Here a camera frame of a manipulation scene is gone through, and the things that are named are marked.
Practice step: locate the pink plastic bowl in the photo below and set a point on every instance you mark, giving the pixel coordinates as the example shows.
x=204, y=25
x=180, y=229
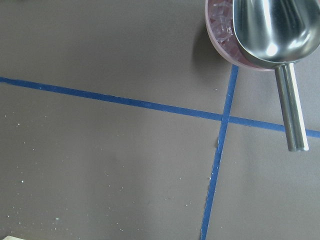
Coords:
x=220, y=29

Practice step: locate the steel scoop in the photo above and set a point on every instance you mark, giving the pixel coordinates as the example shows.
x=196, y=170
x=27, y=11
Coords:
x=274, y=35

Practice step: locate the wooden cutting board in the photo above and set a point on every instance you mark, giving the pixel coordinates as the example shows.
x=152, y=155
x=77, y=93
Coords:
x=11, y=238

